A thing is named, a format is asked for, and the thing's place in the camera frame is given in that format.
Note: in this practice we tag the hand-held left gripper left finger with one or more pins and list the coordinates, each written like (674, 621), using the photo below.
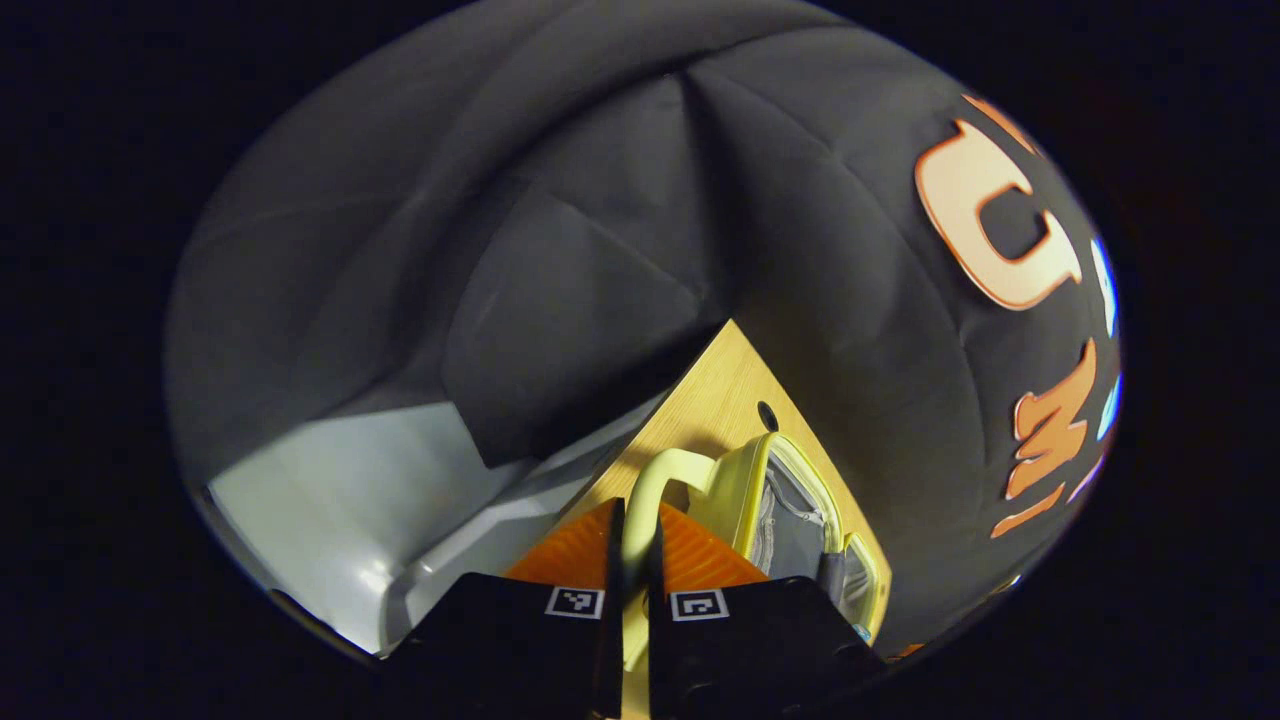
(612, 650)

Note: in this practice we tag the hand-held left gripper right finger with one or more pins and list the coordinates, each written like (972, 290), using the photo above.
(657, 650)

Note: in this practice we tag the pale yellow small suitcase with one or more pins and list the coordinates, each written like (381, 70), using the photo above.
(740, 490)

